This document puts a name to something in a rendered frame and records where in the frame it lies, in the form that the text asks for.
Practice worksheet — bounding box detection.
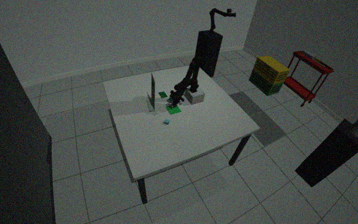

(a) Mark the green square mat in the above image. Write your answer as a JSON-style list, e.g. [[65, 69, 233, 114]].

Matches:
[[166, 105, 181, 114]]

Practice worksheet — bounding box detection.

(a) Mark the small green flat square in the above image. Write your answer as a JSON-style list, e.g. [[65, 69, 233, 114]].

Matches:
[[159, 91, 168, 98]]

